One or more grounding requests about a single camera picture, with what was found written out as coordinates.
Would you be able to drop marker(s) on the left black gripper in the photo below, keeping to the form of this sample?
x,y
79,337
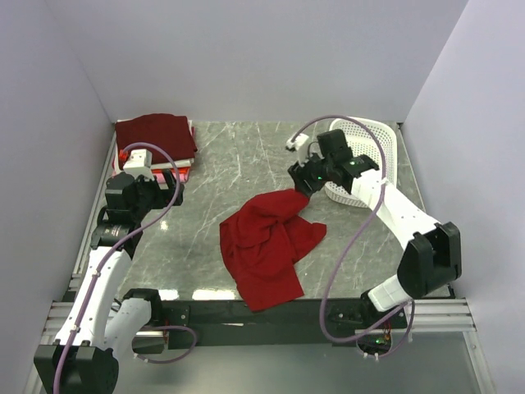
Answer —
x,y
165,190

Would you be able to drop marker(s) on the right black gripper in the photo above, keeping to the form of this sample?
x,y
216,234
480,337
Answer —
x,y
306,176

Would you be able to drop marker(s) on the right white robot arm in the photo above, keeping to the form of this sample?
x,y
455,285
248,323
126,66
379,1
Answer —
x,y
431,249

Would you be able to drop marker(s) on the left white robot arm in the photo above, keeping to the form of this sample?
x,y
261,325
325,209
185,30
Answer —
x,y
86,353

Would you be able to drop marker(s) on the folded pink t-shirt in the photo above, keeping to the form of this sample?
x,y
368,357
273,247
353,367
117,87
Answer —
x,y
184,176

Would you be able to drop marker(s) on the folded orange-red t-shirt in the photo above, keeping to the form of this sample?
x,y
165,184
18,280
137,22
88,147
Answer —
x,y
172,170

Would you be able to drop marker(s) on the folded dark red t-shirt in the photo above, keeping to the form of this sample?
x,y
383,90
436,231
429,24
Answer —
x,y
168,132

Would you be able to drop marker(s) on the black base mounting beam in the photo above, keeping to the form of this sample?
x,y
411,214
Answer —
x,y
232,323

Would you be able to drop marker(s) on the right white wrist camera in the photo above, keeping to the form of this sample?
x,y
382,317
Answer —
x,y
299,145

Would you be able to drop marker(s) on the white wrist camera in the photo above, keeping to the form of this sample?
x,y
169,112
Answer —
x,y
299,145
139,164

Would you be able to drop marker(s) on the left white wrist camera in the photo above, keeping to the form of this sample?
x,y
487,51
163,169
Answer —
x,y
139,164

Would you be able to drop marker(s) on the aluminium extrusion rail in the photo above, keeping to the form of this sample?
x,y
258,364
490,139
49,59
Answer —
x,y
430,315

